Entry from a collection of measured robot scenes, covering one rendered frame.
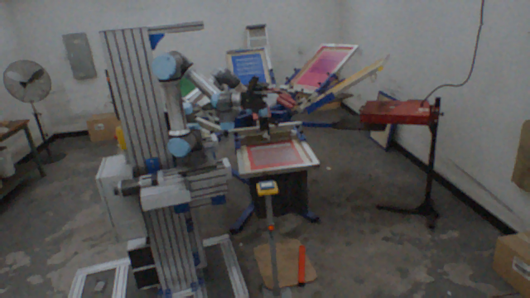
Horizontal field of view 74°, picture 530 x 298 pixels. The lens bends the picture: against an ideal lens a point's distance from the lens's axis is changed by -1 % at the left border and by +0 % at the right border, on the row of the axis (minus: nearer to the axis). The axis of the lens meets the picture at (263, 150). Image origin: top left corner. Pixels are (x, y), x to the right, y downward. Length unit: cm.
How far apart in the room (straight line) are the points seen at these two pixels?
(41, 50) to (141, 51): 568
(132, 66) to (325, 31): 555
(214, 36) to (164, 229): 504
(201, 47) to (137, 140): 496
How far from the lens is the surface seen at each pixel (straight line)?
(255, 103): 174
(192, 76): 193
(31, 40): 777
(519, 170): 349
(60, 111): 787
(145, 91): 216
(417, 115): 329
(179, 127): 189
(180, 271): 270
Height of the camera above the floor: 208
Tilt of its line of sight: 22 degrees down
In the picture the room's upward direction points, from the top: 5 degrees counter-clockwise
